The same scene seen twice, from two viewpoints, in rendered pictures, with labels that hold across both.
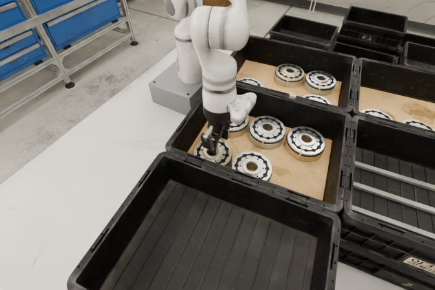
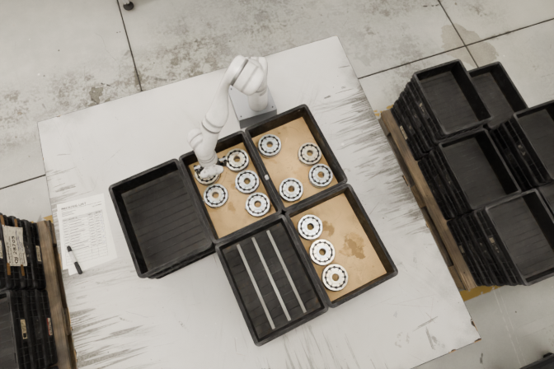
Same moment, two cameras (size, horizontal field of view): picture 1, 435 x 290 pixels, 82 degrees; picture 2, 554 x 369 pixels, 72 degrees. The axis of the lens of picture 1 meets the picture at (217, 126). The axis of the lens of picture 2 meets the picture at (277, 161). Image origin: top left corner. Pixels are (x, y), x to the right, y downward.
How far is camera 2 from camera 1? 1.17 m
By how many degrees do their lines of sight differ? 30
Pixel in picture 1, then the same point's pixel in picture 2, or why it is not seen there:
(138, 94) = not seen: hidden behind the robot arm
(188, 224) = (169, 196)
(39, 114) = not seen: outside the picture
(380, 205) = (255, 259)
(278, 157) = (238, 200)
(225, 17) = (196, 145)
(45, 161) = (144, 99)
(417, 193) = (279, 272)
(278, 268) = (185, 241)
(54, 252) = (121, 157)
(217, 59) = not seen: hidden behind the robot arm
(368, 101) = (334, 212)
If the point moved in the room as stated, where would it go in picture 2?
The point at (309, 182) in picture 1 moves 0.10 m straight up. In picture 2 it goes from (237, 224) to (235, 220)
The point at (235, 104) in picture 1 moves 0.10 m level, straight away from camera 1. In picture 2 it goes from (208, 168) to (227, 151)
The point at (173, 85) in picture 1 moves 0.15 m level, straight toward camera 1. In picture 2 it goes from (240, 100) to (223, 126)
